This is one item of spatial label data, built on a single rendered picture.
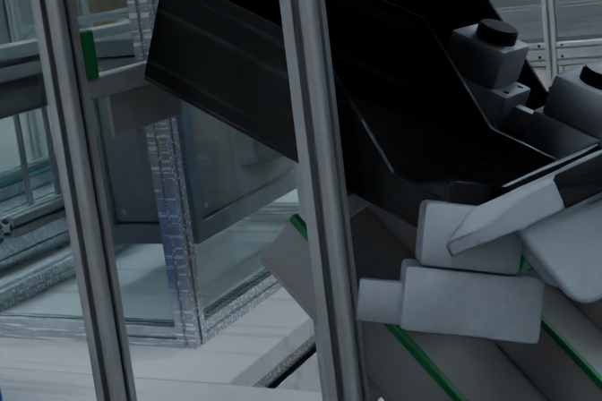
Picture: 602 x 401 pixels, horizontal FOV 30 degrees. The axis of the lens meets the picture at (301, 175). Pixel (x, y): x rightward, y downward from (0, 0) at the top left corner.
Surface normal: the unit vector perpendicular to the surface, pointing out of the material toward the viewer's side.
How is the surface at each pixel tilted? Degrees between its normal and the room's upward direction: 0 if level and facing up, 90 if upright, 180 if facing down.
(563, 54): 90
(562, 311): 45
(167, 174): 90
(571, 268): 76
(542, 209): 82
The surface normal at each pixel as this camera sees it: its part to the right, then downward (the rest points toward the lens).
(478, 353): 0.49, -0.67
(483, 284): -0.05, 0.00
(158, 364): -0.11, -0.97
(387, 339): -0.58, 0.23
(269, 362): 0.90, -0.02
